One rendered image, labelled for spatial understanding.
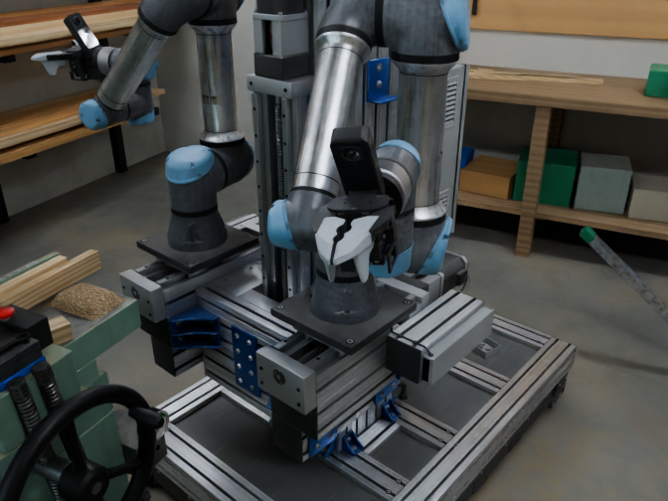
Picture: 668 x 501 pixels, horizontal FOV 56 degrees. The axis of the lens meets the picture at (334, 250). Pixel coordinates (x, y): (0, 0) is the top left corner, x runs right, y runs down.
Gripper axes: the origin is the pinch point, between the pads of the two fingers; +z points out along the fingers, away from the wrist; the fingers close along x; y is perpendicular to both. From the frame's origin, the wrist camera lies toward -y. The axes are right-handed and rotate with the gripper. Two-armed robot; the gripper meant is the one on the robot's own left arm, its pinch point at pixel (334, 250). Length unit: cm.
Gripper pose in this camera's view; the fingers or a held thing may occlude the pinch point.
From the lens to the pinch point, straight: 63.4
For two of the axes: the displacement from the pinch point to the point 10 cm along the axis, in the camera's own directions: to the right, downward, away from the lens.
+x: -9.6, 0.1, 2.9
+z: -2.6, 4.4, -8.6
